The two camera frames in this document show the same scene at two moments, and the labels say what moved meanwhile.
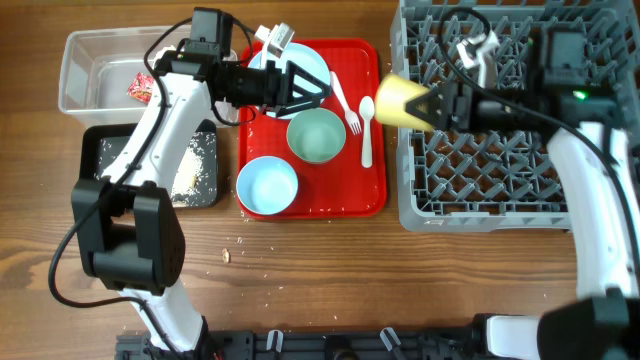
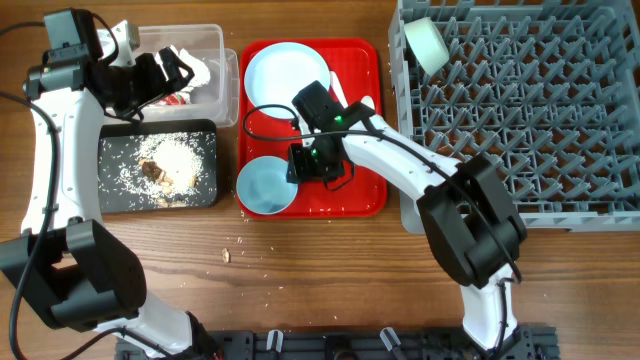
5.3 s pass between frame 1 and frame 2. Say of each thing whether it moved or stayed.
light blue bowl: stayed
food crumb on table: stayed
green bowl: moved
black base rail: stayed
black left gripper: moved
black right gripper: moved
